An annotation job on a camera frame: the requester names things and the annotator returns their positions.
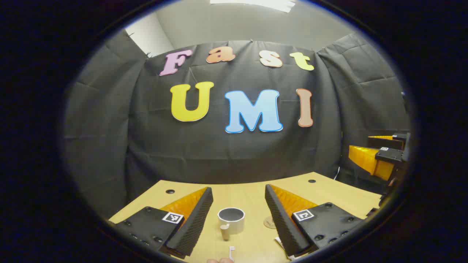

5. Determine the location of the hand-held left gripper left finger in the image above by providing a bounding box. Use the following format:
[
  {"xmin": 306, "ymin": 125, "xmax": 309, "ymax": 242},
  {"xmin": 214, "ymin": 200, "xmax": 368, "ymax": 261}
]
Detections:
[{"xmin": 108, "ymin": 187, "xmax": 214, "ymax": 259}]

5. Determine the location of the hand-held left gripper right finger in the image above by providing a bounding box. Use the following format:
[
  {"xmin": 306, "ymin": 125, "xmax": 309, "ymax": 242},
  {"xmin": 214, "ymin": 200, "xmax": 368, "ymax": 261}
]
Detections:
[{"xmin": 265, "ymin": 184, "xmax": 365, "ymax": 258}]

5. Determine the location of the white toothpaste tube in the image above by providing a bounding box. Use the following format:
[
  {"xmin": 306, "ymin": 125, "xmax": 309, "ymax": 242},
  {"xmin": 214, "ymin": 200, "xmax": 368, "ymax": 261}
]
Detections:
[{"xmin": 274, "ymin": 237, "xmax": 304, "ymax": 260}]

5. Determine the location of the white cup with wooden handle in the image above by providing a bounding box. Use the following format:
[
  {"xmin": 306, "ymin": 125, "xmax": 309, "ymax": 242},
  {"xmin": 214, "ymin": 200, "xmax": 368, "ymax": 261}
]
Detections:
[{"xmin": 218, "ymin": 207, "xmax": 245, "ymax": 241}]

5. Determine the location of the wooden desktop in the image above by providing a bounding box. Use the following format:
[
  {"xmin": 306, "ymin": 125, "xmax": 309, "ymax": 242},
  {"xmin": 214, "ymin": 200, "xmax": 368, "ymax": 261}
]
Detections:
[{"xmin": 109, "ymin": 172, "xmax": 382, "ymax": 263}]

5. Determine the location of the black backdrop cloth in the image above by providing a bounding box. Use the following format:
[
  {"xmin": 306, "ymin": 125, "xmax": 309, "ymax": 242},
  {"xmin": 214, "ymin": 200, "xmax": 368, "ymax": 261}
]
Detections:
[{"xmin": 62, "ymin": 31, "xmax": 412, "ymax": 220}]

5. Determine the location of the ceiling light panel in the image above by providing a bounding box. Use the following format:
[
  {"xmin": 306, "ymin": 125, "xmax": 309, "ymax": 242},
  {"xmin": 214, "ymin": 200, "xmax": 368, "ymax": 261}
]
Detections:
[{"xmin": 210, "ymin": 0, "xmax": 296, "ymax": 13}]

